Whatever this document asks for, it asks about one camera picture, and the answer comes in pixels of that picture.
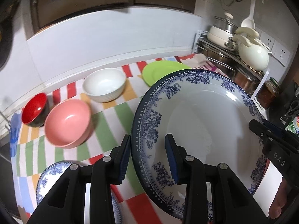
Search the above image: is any white bowl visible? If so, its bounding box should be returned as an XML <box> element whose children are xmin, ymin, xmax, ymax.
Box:
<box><xmin>82</xmin><ymin>68</ymin><xmax>127</xmax><ymax>103</ymax></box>

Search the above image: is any large blue floral plate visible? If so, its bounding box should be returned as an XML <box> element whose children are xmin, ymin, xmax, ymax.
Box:
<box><xmin>36</xmin><ymin>161</ymin><xmax>123</xmax><ymax>223</ymax></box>

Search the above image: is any metal pot rack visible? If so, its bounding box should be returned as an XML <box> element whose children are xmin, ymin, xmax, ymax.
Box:
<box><xmin>192</xmin><ymin>30</ymin><xmax>270</xmax><ymax>95</ymax></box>

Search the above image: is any cream pot with lid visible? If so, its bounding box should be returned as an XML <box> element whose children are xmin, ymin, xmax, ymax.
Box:
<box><xmin>207</xmin><ymin>12</ymin><xmax>238</xmax><ymax>51</ymax></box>

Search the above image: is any glass jar with sauce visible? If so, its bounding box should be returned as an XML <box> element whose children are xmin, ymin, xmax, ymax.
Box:
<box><xmin>257</xmin><ymin>77</ymin><xmax>280</xmax><ymax>109</ymax></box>

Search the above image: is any copper pot on rack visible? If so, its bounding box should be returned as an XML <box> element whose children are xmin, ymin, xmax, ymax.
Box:
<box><xmin>234</xmin><ymin>66</ymin><xmax>260</xmax><ymax>96</ymax></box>

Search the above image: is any lime green plate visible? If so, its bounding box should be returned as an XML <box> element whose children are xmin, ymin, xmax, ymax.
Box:
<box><xmin>141</xmin><ymin>60</ymin><xmax>191</xmax><ymax>86</ymax></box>

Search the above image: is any white ladle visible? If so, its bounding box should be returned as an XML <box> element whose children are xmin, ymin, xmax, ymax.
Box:
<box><xmin>241</xmin><ymin>0</ymin><xmax>256</xmax><ymax>29</ymax></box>

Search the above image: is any person's right hand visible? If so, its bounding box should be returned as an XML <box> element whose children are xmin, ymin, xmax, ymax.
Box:
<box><xmin>269</xmin><ymin>178</ymin><xmax>288</xmax><ymax>220</ymax></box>

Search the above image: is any pink bowl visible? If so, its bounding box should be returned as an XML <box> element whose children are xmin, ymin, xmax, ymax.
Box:
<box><xmin>45</xmin><ymin>99</ymin><xmax>92</xmax><ymax>149</ymax></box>

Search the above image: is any white wall socket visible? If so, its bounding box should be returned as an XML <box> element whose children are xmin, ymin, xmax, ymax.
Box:
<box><xmin>259</xmin><ymin>31</ymin><xmax>290</xmax><ymax>67</ymax></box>

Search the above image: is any red and black bowl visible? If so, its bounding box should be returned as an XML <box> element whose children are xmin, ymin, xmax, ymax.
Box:
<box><xmin>21</xmin><ymin>93</ymin><xmax>50</xmax><ymax>127</ymax></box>

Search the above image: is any colourful striped cloth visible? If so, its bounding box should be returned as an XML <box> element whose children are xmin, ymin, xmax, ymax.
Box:
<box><xmin>9</xmin><ymin>53</ymin><xmax>269</xmax><ymax>224</ymax></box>

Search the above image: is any cream teapot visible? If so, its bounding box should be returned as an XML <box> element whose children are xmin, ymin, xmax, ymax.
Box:
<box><xmin>232</xmin><ymin>27</ymin><xmax>272</xmax><ymax>71</ymax></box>

